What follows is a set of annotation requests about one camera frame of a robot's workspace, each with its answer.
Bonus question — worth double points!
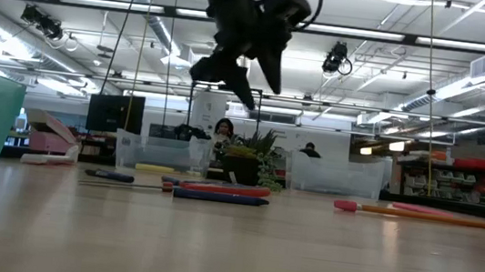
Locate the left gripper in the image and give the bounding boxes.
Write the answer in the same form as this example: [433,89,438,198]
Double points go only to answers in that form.
[167,0,301,116]

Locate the red-handled scissors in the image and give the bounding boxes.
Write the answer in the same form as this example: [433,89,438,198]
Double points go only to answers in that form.
[76,166,273,206]

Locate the blue crayon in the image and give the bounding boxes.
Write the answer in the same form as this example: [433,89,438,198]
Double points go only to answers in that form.
[83,167,136,185]
[171,186,271,209]

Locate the orange pencil with pink eraser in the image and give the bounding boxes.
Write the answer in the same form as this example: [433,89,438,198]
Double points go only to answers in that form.
[332,197,485,230]

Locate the white machine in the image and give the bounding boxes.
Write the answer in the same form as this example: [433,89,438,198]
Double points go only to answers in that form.
[187,89,229,142]

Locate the person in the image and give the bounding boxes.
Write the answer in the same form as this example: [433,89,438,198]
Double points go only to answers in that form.
[298,140,323,159]
[210,116,237,154]

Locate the potted succulent plant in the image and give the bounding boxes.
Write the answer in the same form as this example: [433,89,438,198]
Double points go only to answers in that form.
[217,123,290,193]

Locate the clear plastic bin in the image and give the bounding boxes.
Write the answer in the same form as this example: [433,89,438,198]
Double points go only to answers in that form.
[112,128,216,182]
[284,149,387,202]

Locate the yellow pen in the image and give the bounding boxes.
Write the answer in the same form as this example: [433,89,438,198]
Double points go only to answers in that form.
[134,161,176,176]

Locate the black monitor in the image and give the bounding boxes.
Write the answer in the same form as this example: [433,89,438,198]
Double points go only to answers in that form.
[85,90,147,137]

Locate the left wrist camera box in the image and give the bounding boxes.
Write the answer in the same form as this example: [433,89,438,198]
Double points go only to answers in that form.
[260,0,314,40]

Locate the black ceiling camera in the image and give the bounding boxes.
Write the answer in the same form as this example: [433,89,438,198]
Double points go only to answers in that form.
[17,2,67,42]
[320,38,357,77]

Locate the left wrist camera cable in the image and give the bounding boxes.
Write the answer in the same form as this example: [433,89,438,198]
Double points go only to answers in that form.
[298,0,324,32]

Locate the black hanging cable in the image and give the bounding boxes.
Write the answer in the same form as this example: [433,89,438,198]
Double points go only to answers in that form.
[99,0,144,98]

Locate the black aluminium table frame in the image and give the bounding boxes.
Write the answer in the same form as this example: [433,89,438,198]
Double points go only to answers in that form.
[0,144,485,223]

